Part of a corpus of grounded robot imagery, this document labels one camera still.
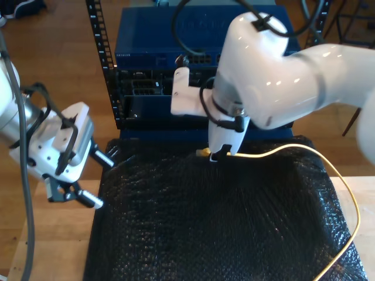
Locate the yellow network cable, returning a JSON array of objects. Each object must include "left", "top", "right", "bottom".
[{"left": 195, "top": 144, "right": 361, "bottom": 281}]

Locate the blue rack tray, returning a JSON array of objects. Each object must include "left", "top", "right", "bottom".
[{"left": 121, "top": 95, "right": 212, "bottom": 129}]

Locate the black rack server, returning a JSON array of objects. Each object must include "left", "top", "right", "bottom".
[{"left": 116, "top": 67, "right": 217, "bottom": 97}]

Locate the black bubble-wrap mat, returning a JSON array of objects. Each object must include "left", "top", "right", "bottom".
[{"left": 83, "top": 135, "right": 369, "bottom": 281}]

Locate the black metal stool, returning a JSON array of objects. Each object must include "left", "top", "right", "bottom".
[
  {"left": 342, "top": 107, "right": 362, "bottom": 138},
  {"left": 322, "top": 0, "right": 375, "bottom": 49}
]

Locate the dark blue sneaker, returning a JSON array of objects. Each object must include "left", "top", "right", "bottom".
[{"left": 11, "top": 0, "right": 47, "bottom": 18}]

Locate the black camera cable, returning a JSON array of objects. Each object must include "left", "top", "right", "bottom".
[
  {"left": 20, "top": 82, "right": 79, "bottom": 176},
  {"left": 171, "top": 0, "right": 326, "bottom": 133}
]

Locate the grey arm hose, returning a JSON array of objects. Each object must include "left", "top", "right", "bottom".
[{"left": 0, "top": 30, "right": 36, "bottom": 281}]

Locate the blue rack base plate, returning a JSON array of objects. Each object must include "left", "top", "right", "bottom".
[{"left": 119, "top": 127, "right": 295, "bottom": 141}]

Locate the blue network switch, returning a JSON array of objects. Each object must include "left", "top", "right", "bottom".
[{"left": 114, "top": 5, "right": 302, "bottom": 70}]

